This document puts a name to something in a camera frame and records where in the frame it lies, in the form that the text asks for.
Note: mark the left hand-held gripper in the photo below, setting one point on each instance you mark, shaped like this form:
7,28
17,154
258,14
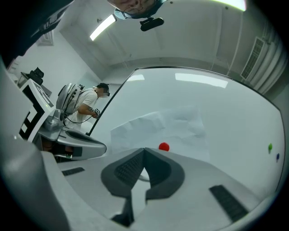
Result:
37,108

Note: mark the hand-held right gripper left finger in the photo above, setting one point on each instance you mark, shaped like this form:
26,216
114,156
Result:
94,180

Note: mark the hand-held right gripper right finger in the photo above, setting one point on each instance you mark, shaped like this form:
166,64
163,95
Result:
192,198

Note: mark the red round magnet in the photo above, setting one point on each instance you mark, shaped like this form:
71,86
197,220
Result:
164,146

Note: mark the white paper sheet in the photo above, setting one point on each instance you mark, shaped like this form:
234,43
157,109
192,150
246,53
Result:
180,126

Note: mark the black-framed whiteboard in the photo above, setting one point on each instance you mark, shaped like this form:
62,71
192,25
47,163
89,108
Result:
203,97

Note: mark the grey backpack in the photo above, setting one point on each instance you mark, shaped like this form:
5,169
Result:
66,97

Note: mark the black office chair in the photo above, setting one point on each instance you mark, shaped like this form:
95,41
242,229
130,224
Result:
36,75

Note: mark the green round magnet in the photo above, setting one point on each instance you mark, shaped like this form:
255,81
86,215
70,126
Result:
270,147

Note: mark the blue round magnet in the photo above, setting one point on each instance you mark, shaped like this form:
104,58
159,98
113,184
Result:
278,156

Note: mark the white air vent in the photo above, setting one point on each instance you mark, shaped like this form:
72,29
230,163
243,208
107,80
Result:
252,57
45,38

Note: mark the long ceiling light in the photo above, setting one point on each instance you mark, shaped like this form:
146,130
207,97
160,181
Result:
102,27
230,4

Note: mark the blue face mask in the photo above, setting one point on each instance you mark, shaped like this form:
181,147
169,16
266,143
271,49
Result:
122,14

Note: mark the person's black clothing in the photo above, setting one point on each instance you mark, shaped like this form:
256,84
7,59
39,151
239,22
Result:
22,22

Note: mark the person's face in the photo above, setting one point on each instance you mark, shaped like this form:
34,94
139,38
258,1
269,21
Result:
135,5

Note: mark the white ceiling pipes bundle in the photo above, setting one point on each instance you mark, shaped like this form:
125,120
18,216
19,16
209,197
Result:
274,61

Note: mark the black head camera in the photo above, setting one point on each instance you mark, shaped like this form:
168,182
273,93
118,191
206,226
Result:
151,24

